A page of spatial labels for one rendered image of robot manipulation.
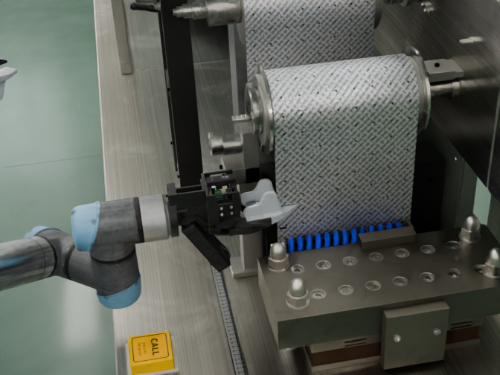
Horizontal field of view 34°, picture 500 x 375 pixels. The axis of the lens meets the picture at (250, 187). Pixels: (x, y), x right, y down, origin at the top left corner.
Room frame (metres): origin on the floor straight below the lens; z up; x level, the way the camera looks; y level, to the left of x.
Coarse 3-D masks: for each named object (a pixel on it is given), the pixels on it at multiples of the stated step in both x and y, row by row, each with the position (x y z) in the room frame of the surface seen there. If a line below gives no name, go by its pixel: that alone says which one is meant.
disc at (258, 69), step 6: (258, 66) 1.19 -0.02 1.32; (258, 72) 1.19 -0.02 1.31; (264, 72) 1.16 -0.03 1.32; (264, 78) 1.15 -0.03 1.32; (264, 84) 1.14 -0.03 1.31; (264, 90) 1.14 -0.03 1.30; (270, 102) 1.12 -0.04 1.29; (270, 108) 1.11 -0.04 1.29; (270, 114) 1.11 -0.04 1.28; (270, 120) 1.11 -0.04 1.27; (270, 126) 1.10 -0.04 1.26; (270, 132) 1.11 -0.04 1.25; (270, 138) 1.11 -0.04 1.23; (270, 144) 1.11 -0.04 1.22; (264, 150) 1.16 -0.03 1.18; (270, 150) 1.12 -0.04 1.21
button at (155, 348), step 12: (132, 336) 1.01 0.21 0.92; (144, 336) 1.01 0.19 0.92; (156, 336) 1.01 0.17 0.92; (168, 336) 1.01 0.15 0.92; (132, 348) 0.98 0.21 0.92; (144, 348) 0.98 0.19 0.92; (156, 348) 0.98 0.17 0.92; (168, 348) 0.98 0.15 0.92; (132, 360) 0.96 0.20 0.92; (144, 360) 0.95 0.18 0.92; (156, 360) 0.95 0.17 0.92; (168, 360) 0.95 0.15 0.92; (132, 372) 0.94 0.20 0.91; (144, 372) 0.95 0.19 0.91
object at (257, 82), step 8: (416, 64) 1.20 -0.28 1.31; (416, 72) 1.18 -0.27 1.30; (256, 80) 1.18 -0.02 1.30; (264, 96) 1.14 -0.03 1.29; (264, 104) 1.13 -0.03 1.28; (264, 112) 1.12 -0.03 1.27; (272, 112) 1.12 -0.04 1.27; (264, 120) 1.12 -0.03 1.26; (264, 128) 1.13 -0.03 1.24; (264, 136) 1.13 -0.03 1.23; (264, 144) 1.14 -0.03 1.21
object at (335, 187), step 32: (288, 160) 1.12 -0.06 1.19; (320, 160) 1.13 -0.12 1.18; (352, 160) 1.13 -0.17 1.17; (384, 160) 1.14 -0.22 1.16; (288, 192) 1.12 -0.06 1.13; (320, 192) 1.13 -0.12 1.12; (352, 192) 1.13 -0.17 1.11; (384, 192) 1.14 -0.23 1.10; (288, 224) 1.12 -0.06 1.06; (320, 224) 1.13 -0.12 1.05; (352, 224) 1.13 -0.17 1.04; (384, 224) 1.14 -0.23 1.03
